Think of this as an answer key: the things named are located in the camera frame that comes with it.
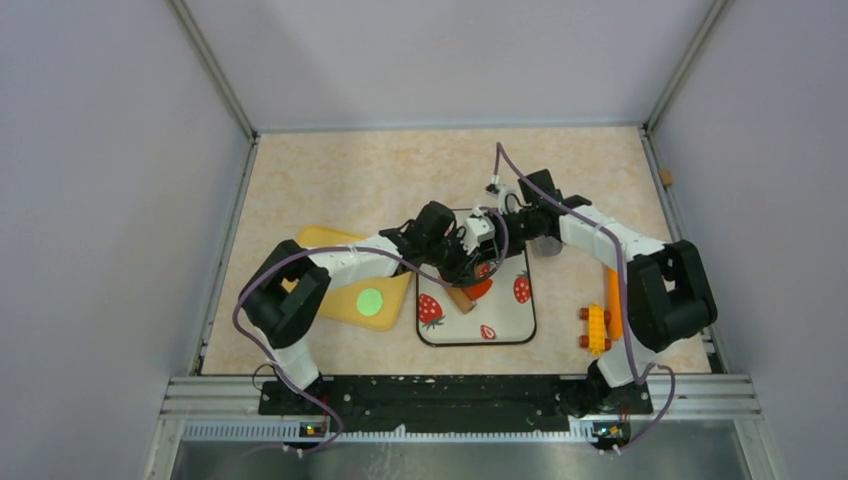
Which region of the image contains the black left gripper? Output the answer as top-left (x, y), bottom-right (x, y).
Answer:
top-left (424, 228), bottom-right (481, 286)

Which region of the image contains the wooden pastry roller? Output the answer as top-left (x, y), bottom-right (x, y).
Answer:
top-left (445, 286), bottom-right (476, 314)

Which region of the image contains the orange dough disc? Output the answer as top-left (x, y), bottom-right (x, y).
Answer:
top-left (462, 278), bottom-right (493, 302)

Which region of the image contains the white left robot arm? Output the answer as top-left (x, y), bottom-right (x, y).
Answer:
top-left (233, 201), bottom-right (510, 414)

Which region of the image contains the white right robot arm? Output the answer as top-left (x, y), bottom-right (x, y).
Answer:
top-left (504, 170), bottom-right (718, 412)

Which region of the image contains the green dough disc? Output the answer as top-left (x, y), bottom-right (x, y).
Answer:
top-left (356, 288), bottom-right (384, 317)

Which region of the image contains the yellow plastic tray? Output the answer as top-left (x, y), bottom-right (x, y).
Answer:
top-left (296, 225), bottom-right (411, 331)

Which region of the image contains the white strawberry enamel tray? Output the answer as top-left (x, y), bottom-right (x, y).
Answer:
top-left (415, 207), bottom-right (538, 348)

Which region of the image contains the orange toy microphone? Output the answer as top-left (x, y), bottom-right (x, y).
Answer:
top-left (605, 267), bottom-right (623, 342)

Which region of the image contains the small wooden corner stopper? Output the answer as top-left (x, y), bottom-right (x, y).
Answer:
top-left (658, 168), bottom-right (674, 188)

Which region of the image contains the yellow red toy block car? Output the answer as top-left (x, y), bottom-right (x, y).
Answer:
top-left (578, 304), bottom-right (612, 357)

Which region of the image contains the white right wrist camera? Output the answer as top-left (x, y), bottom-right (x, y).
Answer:
top-left (485, 174), bottom-right (521, 214)

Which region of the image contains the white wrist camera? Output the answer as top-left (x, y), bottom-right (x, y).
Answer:
top-left (485, 174), bottom-right (521, 214)
top-left (461, 208), bottom-right (496, 254)

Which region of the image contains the steel scraper wooden handle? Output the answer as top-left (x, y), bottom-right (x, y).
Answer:
top-left (529, 236), bottom-right (563, 258)

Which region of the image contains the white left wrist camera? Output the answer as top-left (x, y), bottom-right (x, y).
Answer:
top-left (461, 208), bottom-right (496, 254)

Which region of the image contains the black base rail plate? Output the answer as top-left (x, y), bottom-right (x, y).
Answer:
top-left (256, 374), bottom-right (654, 437)

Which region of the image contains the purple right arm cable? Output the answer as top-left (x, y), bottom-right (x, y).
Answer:
top-left (495, 141), bottom-right (677, 455)

